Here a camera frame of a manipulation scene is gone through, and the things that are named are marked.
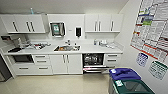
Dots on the stainless steel dishwasher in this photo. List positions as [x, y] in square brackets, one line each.
[93, 61]

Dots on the grey dishwasher rack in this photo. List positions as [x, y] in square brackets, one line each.
[93, 60]

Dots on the dish soap bottle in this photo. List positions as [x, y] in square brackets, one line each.
[95, 42]

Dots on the chrome faucet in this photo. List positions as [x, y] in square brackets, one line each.
[68, 42]

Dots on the black soap dispenser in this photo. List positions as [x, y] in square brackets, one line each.
[78, 31]

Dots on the steel kitchen sink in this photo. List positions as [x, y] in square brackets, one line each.
[66, 48]

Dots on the stack of white dishes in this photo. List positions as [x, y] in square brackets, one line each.
[102, 42]

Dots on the white two-door sink cabinet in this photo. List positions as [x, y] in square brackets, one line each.
[66, 64]

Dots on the white folded cloth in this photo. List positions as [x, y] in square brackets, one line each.
[110, 46]

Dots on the grey paper towel dispenser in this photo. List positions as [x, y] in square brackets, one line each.
[57, 29]

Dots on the blue lid waste bin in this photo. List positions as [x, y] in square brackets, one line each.
[125, 74]

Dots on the green lid waste bin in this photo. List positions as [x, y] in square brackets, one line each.
[131, 87]

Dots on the black built-in microwave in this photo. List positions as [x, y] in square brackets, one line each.
[22, 59]

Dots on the small blue bottle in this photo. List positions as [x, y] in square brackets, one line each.
[32, 10]

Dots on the wide white drawer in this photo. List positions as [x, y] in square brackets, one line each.
[24, 70]

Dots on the black flat counter mat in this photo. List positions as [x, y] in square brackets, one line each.
[14, 50]

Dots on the white wall cabinet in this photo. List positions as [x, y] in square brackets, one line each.
[103, 22]
[23, 23]

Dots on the small blue wall sign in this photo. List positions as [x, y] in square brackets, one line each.
[142, 59]

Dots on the large printed wall poster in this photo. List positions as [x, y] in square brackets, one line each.
[151, 26]

